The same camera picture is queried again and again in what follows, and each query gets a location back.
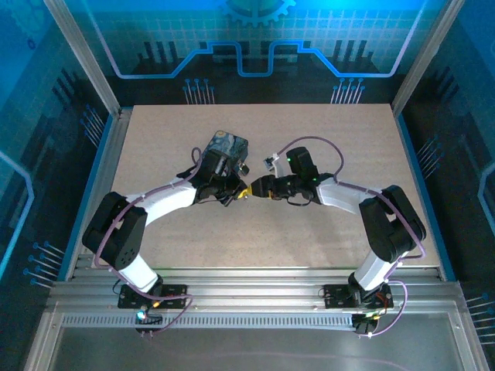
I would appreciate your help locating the grey metal tray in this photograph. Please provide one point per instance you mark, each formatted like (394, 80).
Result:
(247, 348)

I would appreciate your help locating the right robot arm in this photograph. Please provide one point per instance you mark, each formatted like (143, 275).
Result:
(390, 224)

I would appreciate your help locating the starry night painted box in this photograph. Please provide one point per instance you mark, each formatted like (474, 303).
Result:
(228, 145)

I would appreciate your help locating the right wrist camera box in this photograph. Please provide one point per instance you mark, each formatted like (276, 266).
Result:
(278, 168)

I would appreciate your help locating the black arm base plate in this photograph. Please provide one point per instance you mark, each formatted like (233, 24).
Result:
(174, 295)
(336, 295)

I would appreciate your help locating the aluminium side rail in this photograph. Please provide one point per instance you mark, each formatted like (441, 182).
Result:
(110, 154)

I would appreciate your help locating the aluminium frame post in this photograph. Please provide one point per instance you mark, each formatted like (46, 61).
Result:
(425, 54)
(85, 58)

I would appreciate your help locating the aluminium mounting rail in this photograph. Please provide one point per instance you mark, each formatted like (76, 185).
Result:
(251, 286)

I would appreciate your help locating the small padlock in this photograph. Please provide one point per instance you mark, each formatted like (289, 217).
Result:
(243, 167)

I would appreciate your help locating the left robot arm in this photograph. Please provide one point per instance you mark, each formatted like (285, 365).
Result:
(170, 197)

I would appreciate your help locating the blue table side strip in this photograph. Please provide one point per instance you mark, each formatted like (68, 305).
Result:
(418, 178)
(93, 178)

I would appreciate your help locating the black connector block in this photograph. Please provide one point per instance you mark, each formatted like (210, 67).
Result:
(149, 324)
(364, 326)

